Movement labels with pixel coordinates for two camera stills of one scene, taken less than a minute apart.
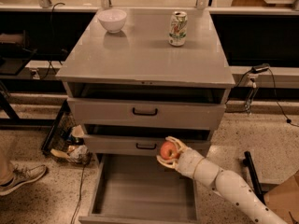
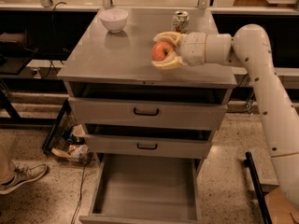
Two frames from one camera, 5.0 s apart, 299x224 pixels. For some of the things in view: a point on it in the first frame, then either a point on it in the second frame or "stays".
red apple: [168, 150] → [161, 49]
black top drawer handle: [145, 114] stays
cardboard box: [283, 200] stays
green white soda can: [177, 31] stays
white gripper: [189, 161] → [192, 49]
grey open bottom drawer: [136, 189] stays
